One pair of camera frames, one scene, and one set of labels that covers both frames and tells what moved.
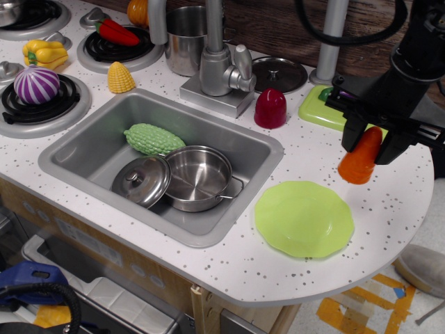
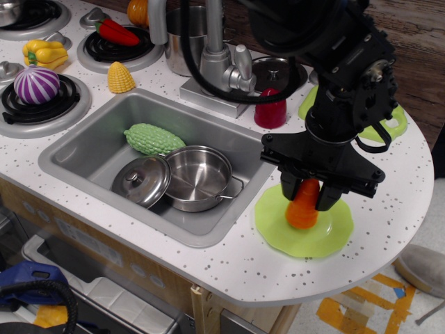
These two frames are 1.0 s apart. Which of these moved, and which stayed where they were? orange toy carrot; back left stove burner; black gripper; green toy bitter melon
Moved: black gripper; orange toy carrot
Stayed: back left stove burner; green toy bitter melon
